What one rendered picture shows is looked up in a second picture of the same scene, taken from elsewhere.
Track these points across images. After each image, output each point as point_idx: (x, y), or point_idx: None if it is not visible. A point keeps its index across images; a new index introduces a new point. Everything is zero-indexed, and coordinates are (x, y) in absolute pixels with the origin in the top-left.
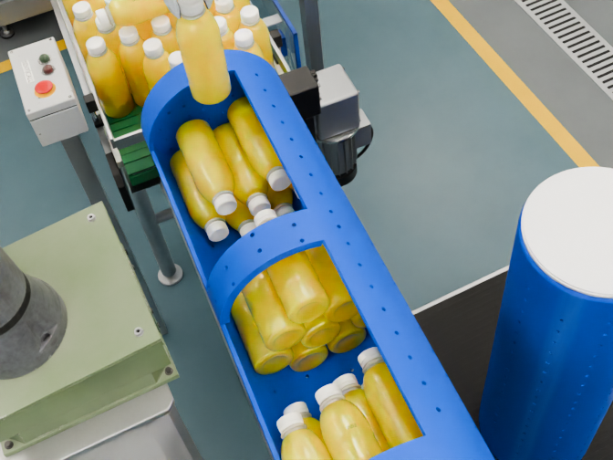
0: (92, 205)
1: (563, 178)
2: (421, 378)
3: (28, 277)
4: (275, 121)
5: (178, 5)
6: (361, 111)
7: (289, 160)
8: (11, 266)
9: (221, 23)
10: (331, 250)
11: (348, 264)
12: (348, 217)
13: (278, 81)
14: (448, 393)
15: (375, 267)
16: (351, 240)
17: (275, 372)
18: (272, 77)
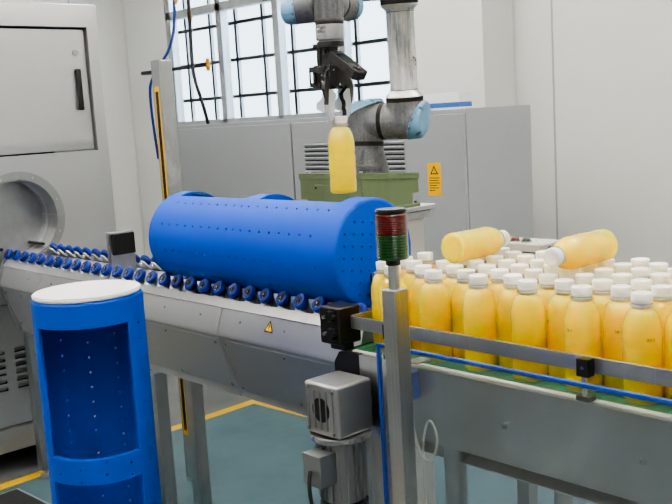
0: (364, 173)
1: (110, 293)
2: (186, 203)
3: (358, 150)
4: (299, 205)
5: (342, 114)
6: (317, 455)
7: (280, 202)
8: (350, 127)
9: (409, 261)
10: (240, 198)
11: (230, 201)
12: (240, 216)
13: (320, 230)
14: (174, 213)
15: (218, 213)
16: (233, 208)
17: None
18: (323, 223)
